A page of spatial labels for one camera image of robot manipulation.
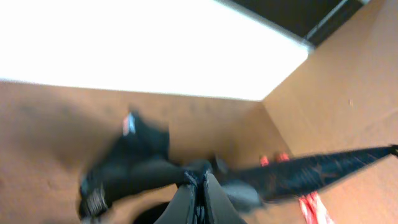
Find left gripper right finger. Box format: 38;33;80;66
203;172;246;224

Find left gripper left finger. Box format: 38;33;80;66
155;184;197;224

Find black orange patterned jersey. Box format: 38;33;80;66
78;111;397;223

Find red t-shirt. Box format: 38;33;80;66
259;151;335;224

